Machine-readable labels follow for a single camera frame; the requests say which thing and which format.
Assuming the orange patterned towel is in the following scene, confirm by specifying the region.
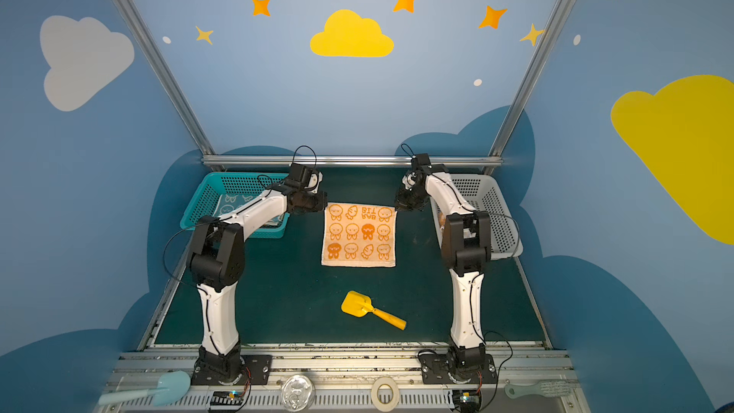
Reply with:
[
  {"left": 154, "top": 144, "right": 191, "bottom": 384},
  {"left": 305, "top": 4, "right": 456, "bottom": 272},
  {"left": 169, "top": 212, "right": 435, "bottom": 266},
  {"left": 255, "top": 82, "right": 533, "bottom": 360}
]
[{"left": 321, "top": 203, "right": 397, "bottom": 268}]

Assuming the grey plastic basket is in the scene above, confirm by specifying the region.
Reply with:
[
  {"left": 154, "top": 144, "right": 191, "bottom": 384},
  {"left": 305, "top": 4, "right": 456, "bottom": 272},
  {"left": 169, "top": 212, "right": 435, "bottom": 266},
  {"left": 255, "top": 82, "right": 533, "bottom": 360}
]
[{"left": 439, "top": 173, "right": 524, "bottom": 260}]

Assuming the blue bunny towel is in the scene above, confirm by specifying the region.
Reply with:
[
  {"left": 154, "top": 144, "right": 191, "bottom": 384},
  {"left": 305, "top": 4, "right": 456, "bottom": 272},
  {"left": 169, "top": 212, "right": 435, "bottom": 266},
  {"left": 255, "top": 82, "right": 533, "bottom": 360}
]
[{"left": 213, "top": 194, "right": 285, "bottom": 228}]

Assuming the teal plastic basket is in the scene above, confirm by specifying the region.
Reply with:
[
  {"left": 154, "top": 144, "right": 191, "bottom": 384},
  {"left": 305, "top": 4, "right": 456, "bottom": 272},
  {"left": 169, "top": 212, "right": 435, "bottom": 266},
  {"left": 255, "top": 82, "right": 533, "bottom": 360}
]
[{"left": 180, "top": 172, "right": 287, "bottom": 229}]

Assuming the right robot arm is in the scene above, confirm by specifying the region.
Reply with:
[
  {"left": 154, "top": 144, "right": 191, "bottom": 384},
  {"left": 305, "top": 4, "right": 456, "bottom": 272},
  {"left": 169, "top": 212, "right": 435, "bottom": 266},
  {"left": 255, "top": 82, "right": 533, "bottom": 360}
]
[{"left": 395, "top": 154, "right": 491, "bottom": 368}]

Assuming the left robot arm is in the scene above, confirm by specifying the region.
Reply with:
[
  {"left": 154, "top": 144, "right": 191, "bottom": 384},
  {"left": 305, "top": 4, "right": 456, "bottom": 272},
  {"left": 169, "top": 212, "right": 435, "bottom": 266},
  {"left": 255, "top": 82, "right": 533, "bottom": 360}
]
[{"left": 187, "top": 172, "right": 327, "bottom": 380}]

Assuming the yellow toy shovel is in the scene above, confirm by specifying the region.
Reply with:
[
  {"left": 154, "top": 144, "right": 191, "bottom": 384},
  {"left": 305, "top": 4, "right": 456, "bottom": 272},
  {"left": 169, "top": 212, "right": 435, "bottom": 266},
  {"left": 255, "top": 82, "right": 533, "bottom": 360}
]
[{"left": 340, "top": 291, "right": 406, "bottom": 330}]

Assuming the clear round lid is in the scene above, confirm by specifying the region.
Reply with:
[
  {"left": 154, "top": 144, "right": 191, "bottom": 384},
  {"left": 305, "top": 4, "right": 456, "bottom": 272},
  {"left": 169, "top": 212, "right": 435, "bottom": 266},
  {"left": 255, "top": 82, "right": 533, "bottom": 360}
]
[{"left": 280, "top": 375, "right": 315, "bottom": 412}]

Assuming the left circuit board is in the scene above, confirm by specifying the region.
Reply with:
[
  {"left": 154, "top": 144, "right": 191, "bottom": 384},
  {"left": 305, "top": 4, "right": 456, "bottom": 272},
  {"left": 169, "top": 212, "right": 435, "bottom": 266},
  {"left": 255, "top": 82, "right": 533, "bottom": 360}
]
[{"left": 208, "top": 391, "right": 247, "bottom": 412}]

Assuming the circuit board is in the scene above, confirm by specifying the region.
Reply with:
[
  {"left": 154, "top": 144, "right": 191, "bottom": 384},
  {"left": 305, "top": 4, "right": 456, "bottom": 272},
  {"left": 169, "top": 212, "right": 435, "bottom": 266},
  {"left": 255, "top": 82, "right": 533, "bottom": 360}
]
[
  {"left": 451, "top": 390, "right": 482, "bottom": 413},
  {"left": 208, "top": 391, "right": 247, "bottom": 412}
]

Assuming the right circuit board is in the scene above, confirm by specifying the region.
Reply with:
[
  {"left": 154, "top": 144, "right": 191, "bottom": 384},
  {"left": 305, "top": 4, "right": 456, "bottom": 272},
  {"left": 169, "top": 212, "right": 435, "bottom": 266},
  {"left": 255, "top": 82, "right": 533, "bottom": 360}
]
[{"left": 451, "top": 390, "right": 482, "bottom": 413}]

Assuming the white tape roll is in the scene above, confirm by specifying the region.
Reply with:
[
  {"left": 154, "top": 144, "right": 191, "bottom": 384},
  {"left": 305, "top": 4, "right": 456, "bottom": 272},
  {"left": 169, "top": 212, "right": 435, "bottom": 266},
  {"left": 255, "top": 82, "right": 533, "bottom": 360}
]
[{"left": 370, "top": 377, "right": 401, "bottom": 412}]

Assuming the grey-green brush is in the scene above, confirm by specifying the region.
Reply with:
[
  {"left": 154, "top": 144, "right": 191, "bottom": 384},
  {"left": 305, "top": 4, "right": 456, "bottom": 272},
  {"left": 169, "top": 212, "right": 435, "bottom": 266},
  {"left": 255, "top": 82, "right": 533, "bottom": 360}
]
[{"left": 504, "top": 380, "right": 573, "bottom": 399}]

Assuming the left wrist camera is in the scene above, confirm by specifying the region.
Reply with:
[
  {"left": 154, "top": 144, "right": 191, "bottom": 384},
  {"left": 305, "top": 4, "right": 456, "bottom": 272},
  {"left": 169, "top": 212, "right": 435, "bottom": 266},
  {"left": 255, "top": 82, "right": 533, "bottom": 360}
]
[{"left": 284, "top": 163, "right": 323, "bottom": 192}]

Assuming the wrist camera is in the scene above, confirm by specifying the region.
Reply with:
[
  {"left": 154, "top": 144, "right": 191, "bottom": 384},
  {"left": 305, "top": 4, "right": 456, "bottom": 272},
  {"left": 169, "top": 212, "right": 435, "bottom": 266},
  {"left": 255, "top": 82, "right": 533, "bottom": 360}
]
[
  {"left": 403, "top": 153, "right": 432, "bottom": 190},
  {"left": 284, "top": 163, "right": 323, "bottom": 192}
]

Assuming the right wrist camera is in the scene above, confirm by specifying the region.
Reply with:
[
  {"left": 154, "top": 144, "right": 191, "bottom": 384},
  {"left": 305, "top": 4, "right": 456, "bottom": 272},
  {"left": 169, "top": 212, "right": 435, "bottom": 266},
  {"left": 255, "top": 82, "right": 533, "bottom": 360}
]
[{"left": 403, "top": 153, "right": 432, "bottom": 190}]

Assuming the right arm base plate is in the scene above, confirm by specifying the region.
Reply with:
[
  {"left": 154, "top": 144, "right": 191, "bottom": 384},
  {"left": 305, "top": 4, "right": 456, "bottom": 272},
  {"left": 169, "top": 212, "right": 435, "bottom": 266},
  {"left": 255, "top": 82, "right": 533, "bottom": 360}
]
[{"left": 417, "top": 348, "right": 498, "bottom": 384}]

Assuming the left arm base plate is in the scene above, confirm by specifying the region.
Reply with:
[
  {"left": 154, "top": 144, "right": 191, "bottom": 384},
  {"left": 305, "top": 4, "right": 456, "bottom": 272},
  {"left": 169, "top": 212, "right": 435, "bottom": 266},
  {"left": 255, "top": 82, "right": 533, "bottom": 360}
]
[{"left": 191, "top": 351, "right": 273, "bottom": 386}]

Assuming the aluminium front rail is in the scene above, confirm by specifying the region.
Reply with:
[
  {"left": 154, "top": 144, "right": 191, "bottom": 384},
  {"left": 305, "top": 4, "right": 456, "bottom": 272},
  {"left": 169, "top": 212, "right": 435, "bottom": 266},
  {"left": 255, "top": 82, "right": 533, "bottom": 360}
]
[{"left": 94, "top": 341, "right": 592, "bottom": 413}]

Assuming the aluminium frame left post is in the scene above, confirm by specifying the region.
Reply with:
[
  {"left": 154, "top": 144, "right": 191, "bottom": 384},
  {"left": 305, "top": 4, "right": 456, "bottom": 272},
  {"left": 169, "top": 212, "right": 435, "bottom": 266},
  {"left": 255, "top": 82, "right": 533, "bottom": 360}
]
[{"left": 112, "top": 0, "right": 216, "bottom": 156}]

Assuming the aluminium frame post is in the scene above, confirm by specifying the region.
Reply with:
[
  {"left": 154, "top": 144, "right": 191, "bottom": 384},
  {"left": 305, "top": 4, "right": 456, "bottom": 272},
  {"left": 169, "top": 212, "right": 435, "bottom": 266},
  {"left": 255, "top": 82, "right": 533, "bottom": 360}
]
[
  {"left": 482, "top": 0, "right": 576, "bottom": 175},
  {"left": 112, "top": 0, "right": 216, "bottom": 156}
]

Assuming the aluminium frame right post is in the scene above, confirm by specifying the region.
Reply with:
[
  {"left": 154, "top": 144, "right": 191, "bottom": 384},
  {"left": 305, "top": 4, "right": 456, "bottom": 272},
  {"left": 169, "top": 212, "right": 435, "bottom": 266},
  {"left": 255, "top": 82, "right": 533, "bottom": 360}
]
[{"left": 482, "top": 0, "right": 576, "bottom": 175}]

